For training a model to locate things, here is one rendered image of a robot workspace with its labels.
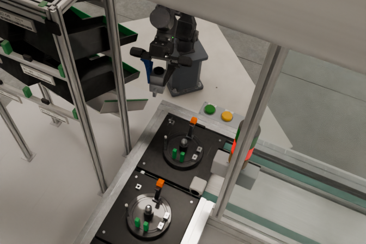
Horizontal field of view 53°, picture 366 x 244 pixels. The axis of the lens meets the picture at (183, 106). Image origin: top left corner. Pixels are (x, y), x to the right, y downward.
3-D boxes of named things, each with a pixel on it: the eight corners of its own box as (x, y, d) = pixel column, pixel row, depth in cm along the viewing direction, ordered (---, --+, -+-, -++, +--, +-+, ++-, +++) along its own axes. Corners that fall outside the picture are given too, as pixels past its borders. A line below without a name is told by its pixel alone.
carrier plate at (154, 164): (166, 116, 138) (166, 113, 136) (226, 141, 133) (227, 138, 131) (136, 168, 125) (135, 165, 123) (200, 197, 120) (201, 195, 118)
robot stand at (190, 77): (191, 65, 167) (195, 32, 151) (203, 89, 159) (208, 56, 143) (160, 73, 163) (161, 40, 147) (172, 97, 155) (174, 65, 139)
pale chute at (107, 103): (116, 93, 139) (121, 82, 138) (143, 109, 135) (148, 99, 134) (67, 93, 113) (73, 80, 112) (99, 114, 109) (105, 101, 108)
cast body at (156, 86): (154, 79, 118) (154, 61, 113) (168, 81, 118) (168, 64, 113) (147, 96, 112) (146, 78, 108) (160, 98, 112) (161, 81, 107)
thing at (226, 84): (204, 10, 195) (205, 5, 193) (291, 149, 147) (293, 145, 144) (72, 37, 177) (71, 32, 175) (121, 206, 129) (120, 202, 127)
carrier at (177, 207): (134, 172, 124) (132, 154, 114) (199, 201, 119) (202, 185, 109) (95, 237, 110) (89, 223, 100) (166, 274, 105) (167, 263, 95)
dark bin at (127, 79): (108, 60, 122) (112, 40, 118) (138, 78, 118) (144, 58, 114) (40, 83, 99) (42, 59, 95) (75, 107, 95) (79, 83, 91)
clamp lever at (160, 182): (154, 194, 114) (159, 177, 110) (160, 197, 114) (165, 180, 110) (150, 202, 112) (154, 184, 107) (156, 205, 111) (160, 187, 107)
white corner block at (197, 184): (193, 180, 123) (194, 175, 120) (206, 185, 122) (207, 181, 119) (188, 192, 121) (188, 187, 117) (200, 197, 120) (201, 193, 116)
